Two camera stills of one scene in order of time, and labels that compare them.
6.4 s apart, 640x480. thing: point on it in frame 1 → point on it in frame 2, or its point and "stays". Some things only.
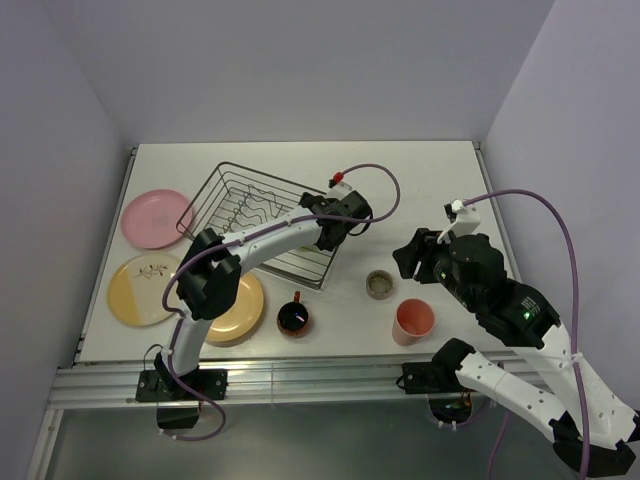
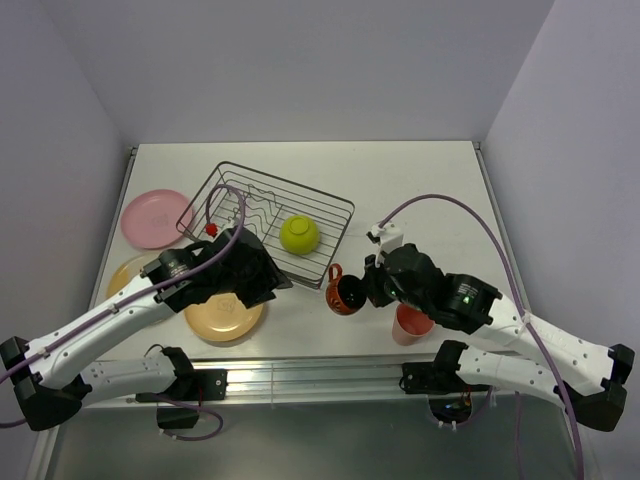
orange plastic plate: x=243 y=315 stays
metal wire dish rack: x=232 y=197 stays
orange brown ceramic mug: x=293 y=317 → x=345 y=294
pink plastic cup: x=414 y=321 stays
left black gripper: x=325 y=247 → x=268 y=276
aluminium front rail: x=267 y=380 stays
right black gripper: x=423 y=244 → x=372 y=275
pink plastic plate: x=156 y=218 stays
